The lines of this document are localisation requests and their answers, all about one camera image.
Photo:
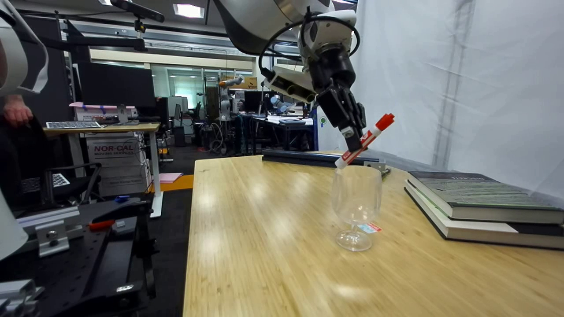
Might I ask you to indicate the rectangular ceiling light panel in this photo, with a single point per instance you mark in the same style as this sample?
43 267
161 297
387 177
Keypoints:
187 10

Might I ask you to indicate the metal truss behind curtain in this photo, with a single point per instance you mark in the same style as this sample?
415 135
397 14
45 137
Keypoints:
452 88

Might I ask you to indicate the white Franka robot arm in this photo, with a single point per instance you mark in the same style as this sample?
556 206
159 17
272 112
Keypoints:
265 19

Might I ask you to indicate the white translucent curtain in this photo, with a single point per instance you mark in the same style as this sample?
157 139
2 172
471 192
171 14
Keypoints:
505 88

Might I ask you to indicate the silver metal clamp piece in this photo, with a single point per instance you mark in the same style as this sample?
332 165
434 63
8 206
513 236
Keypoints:
18 295

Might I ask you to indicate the bystander bare hand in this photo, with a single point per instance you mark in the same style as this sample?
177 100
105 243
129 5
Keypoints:
16 109

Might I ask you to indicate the clear plastic stemless glass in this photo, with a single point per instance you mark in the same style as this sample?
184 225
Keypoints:
357 204

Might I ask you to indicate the red marker with white label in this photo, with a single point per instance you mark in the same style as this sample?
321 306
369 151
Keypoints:
367 139

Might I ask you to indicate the long black metal rail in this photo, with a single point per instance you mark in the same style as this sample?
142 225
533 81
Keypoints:
305 156

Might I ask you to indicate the white printed box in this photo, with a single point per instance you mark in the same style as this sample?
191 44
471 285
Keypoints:
117 163

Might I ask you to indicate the silver metal angle bracket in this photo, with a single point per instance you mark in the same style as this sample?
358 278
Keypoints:
52 237

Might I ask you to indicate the dark background office table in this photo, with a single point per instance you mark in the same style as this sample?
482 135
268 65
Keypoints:
283 125

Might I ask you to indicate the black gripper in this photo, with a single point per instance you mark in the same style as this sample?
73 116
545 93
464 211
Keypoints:
335 81

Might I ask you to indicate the stack of dark books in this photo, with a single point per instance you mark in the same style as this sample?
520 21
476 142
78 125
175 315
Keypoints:
469 229

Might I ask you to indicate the silver aluminium extrusion bar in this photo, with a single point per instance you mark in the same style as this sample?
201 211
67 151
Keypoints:
50 214

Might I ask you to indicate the pink paper sheet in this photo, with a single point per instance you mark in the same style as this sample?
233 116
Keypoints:
170 176

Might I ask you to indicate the pink purple box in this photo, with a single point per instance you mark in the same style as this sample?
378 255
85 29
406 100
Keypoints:
103 109

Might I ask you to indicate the small white red label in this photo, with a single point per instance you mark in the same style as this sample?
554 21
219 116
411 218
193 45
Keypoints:
369 229

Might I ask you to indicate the small metal clip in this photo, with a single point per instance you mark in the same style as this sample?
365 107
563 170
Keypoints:
383 169

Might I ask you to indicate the grey computer keyboard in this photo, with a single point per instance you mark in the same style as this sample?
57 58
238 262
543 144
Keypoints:
71 125

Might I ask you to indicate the black perforated breadboard table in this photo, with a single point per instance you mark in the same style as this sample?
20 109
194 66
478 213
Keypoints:
71 274

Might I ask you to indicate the black camera stand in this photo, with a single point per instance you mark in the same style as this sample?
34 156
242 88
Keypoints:
115 264

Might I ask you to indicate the black computer monitor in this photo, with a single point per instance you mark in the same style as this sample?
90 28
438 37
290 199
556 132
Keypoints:
117 88

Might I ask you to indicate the black overhead boom bar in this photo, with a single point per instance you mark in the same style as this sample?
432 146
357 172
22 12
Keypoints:
140 10

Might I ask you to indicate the grey cover thick book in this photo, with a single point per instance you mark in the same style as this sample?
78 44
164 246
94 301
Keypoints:
482 195

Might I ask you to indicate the wooden desk with white legs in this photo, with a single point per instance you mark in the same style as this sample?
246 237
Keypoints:
117 126

